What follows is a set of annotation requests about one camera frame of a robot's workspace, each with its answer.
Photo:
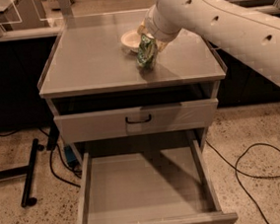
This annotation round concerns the open grey middle drawer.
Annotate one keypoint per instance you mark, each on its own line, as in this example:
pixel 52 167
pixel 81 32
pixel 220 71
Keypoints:
pixel 158 186

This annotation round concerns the grey drawer cabinet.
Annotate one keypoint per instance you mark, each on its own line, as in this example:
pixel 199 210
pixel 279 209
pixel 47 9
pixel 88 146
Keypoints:
pixel 90 71

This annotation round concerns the white paper bowl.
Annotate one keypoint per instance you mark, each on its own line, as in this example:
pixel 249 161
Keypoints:
pixel 131 40

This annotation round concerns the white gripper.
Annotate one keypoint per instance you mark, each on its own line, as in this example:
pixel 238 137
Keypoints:
pixel 152 26

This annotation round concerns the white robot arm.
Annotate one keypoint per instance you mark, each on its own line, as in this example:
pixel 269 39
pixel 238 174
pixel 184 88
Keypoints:
pixel 251 37

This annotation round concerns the green soda can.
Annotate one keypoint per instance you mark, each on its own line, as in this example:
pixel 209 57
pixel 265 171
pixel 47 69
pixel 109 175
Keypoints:
pixel 147 52

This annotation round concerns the closed grey top drawer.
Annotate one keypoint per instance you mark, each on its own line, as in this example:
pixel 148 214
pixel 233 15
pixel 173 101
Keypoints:
pixel 135 121

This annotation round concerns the black metal stand base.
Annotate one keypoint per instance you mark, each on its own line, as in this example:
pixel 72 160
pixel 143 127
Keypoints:
pixel 27 171

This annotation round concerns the blue box on floor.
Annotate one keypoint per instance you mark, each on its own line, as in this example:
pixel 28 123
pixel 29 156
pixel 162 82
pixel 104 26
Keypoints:
pixel 70 156

